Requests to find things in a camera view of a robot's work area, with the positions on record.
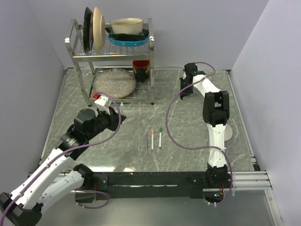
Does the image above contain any black dish under bowl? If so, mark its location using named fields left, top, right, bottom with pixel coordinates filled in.
left=105, top=27, right=149, bottom=41

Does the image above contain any purple pen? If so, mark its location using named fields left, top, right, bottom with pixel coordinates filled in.
left=145, top=131, right=149, bottom=151

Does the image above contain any steel dish rack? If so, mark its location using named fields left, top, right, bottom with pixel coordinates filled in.
left=64, top=18, right=155, bottom=107

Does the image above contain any speckled glass plate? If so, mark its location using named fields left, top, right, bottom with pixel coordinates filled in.
left=92, top=68, right=137, bottom=99

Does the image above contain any black base beam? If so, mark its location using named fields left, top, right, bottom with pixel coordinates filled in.
left=74, top=171, right=232, bottom=203

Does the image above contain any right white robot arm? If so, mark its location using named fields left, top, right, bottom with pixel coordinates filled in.
left=180, top=63, right=230, bottom=187

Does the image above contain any black plate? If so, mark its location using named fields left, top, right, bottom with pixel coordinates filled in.
left=83, top=7, right=94, bottom=53

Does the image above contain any black white marker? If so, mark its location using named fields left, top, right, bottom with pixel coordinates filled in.
left=120, top=101, right=124, bottom=115

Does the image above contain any red black cup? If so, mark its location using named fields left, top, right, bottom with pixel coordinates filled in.
left=133, top=60, right=150, bottom=82

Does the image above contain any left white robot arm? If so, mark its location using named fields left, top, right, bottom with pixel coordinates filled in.
left=0, top=107, right=126, bottom=226

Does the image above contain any cream bowl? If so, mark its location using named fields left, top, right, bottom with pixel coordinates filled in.
left=111, top=18, right=143, bottom=35

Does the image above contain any blue dotted dish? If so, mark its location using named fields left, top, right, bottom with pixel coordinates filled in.
left=108, top=35, right=150, bottom=47

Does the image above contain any red white marker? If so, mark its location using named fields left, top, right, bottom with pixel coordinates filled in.
left=151, top=129, right=155, bottom=151

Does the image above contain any white red small bowl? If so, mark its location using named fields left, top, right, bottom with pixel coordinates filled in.
left=224, top=124, right=233, bottom=141

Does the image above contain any aluminium frame rail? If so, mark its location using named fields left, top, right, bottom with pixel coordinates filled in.
left=23, top=170, right=273, bottom=195

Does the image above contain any green white marker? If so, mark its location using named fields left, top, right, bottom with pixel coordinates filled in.
left=159, top=127, right=163, bottom=149

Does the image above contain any beige plate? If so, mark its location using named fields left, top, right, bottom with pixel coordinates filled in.
left=93, top=7, right=106, bottom=54

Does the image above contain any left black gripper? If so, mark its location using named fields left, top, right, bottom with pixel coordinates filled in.
left=86, top=105, right=126, bottom=140

